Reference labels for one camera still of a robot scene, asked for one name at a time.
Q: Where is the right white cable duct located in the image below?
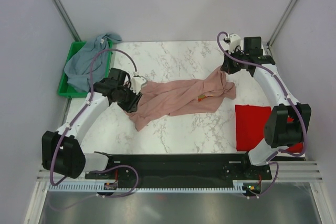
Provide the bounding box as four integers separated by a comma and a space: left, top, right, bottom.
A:
115, 180, 245, 193

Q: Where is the pink t shirt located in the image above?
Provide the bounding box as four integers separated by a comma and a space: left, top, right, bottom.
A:
126, 67, 236, 131

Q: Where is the aluminium corner post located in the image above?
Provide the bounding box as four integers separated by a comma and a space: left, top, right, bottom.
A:
52, 0, 81, 41
266, 0, 298, 49

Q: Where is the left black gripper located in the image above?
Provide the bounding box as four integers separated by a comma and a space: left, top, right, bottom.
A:
114, 84, 143, 114

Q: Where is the folded red t shirt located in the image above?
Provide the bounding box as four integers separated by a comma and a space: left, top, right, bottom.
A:
235, 104, 311, 154

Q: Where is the white cable duct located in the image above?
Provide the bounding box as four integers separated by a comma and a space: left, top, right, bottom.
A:
48, 181, 118, 193
115, 180, 245, 193

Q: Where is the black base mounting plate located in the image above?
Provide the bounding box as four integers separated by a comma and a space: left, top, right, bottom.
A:
85, 154, 272, 186

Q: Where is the right aluminium corner post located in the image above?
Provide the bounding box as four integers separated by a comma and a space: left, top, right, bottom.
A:
266, 0, 298, 49

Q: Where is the left white cable duct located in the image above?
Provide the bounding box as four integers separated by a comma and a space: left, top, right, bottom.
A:
48, 181, 118, 193

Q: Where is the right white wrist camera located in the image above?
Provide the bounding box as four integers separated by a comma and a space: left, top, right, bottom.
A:
223, 34, 242, 54

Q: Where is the folded white t shirt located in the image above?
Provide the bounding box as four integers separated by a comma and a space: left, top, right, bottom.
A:
276, 152, 306, 158

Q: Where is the aluminium rail frame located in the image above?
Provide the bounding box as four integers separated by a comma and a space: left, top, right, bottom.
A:
24, 154, 322, 223

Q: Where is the grey-blue t shirt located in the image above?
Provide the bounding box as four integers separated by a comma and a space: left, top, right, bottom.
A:
64, 33, 122, 92

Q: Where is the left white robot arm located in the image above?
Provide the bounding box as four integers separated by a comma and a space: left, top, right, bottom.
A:
41, 68, 147, 178

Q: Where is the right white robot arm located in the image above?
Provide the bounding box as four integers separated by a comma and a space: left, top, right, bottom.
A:
217, 31, 311, 180

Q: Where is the left aluminium corner post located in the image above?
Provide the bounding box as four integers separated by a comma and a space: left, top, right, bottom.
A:
52, 0, 81, 41

